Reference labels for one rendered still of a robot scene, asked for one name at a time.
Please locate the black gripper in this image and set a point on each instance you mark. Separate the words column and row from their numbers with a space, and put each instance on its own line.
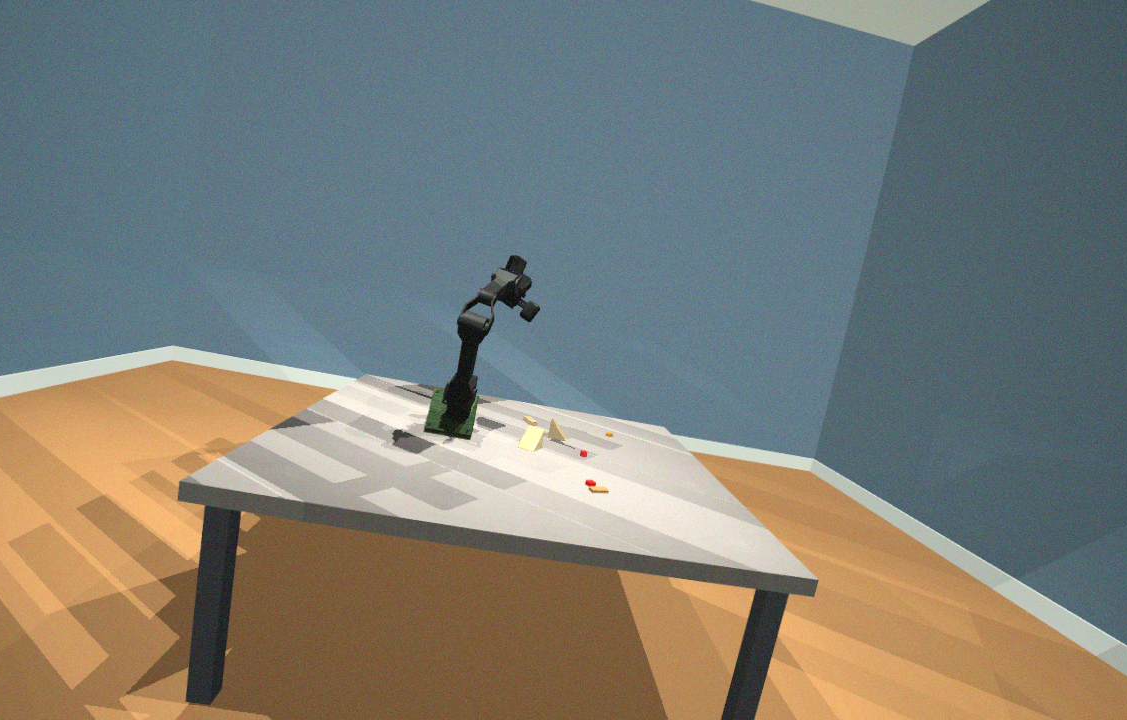
column 528, row 312

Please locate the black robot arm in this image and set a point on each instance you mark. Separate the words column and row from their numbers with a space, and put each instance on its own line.
column 460, row 392

